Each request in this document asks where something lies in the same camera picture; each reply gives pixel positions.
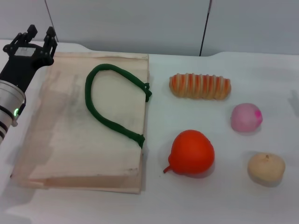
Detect pink toy peach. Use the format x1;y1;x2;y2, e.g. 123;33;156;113
230;103;263;133

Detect beige round bun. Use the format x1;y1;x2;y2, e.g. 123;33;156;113
247;152;286;182

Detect orange striped bread loaf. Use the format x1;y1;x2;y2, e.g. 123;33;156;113
169;72;232;101

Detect white handbag with green handles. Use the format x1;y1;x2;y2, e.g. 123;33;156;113
11;51;153;195

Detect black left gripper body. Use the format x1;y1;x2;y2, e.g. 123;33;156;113
0;46;43;93

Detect orange toy fruit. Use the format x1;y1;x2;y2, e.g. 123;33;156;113
163;129;215;175

